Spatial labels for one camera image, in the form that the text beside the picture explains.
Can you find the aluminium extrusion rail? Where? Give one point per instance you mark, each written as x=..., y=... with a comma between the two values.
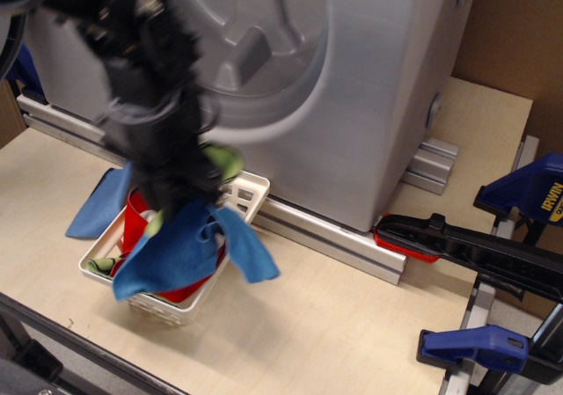
x=429, y=170

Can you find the blue Irwin clamp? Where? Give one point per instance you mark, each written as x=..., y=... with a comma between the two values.
x=535, y=189

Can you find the blue clamp at left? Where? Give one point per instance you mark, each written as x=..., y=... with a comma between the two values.
x=23, y=71

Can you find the brown cardboard box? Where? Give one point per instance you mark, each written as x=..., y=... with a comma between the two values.
x=516, y=46

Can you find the green cloth in basket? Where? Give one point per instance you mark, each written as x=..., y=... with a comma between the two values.
x=105, y=267

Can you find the grey washing machine door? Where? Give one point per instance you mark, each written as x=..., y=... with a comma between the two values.
x=13, y=22

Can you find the red cloth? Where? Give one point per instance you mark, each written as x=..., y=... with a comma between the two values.
x=171, y=260

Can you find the blue cloth on table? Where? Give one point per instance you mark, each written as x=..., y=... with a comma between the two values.
x=102, y=206

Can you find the grey toy washing machine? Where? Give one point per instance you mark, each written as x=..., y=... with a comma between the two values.
x=329, y=99

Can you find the blue cloth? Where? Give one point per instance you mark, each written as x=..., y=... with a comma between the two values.
x=257, y=264
x=102, y=206

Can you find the white plastic laundry basket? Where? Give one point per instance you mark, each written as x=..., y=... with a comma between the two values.
x=243, y=196

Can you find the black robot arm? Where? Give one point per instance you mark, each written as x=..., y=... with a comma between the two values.
x=147, y=55

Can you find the blue clamp handle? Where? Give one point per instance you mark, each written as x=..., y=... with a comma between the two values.
x=492, y=347

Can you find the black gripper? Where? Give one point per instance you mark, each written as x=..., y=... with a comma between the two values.
x=163, y=146

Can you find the black red bar clamp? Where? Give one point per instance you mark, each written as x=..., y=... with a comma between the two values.
x=499, y=262

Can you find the green cloth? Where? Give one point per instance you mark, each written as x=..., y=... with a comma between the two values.
x=226, y=159
x=105, y=267

